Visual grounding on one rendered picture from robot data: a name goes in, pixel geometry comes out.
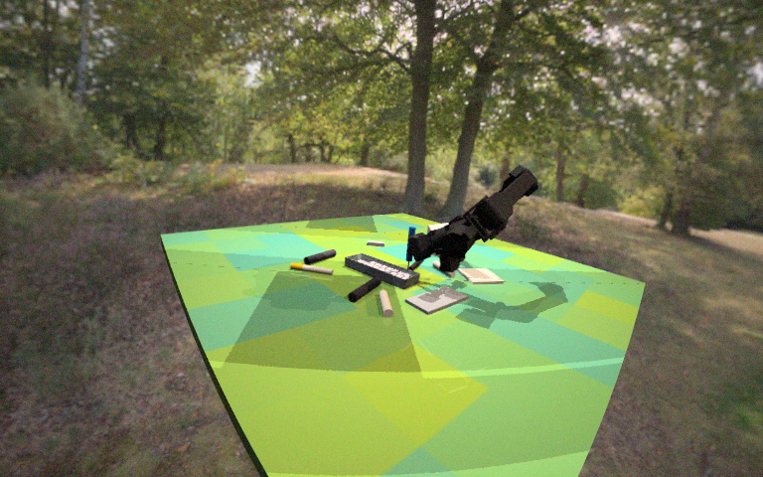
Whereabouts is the keyboard with white letter keys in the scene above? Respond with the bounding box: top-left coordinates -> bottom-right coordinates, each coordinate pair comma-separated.
345,252 -> 420,290

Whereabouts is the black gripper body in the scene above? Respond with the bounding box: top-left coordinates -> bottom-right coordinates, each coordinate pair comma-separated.
408,223 -> 454,262

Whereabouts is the white cylinder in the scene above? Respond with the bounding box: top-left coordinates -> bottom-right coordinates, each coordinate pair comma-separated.
380,290 -> 393,318
432,261 -> 456,277

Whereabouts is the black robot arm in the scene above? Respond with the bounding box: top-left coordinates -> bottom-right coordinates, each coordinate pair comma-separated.
435,165 -> 538,272

